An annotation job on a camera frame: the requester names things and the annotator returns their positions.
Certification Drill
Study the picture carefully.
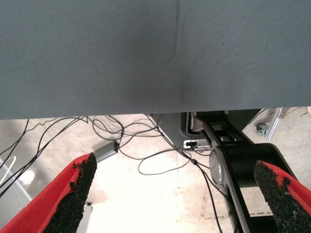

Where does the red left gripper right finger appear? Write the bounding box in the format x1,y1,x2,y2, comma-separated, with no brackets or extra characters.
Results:
253,160,311,233

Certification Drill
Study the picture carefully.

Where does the dark grey table cloth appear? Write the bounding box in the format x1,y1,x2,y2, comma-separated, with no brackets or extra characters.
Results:
0,0,311,120

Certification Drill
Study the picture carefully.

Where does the short aluminium profile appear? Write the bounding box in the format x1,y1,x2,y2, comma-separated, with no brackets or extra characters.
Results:
265,107,285,141

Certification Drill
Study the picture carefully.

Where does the grey caster wheel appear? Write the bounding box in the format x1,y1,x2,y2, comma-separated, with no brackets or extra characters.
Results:
254,122,268,137

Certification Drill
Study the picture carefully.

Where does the black cable with ferrite bead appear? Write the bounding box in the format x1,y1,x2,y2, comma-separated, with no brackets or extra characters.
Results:
138,126,225,233

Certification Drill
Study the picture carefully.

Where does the white floor cable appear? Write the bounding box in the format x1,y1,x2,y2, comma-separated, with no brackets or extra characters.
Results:
0,155,17,186

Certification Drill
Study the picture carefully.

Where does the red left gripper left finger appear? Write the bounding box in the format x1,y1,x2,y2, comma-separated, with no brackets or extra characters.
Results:
0,152,98,233

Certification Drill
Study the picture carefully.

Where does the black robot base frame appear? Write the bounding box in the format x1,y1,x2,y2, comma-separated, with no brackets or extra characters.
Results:
150,109,298,233

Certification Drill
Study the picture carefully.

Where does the grey metal bar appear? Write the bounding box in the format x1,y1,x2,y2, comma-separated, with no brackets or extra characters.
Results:
93,142,117,163

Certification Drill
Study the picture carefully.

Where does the black floor cable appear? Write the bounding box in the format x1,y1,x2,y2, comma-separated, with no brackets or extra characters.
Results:
0,118,30,157
0,116,88,198
86,113,171,161

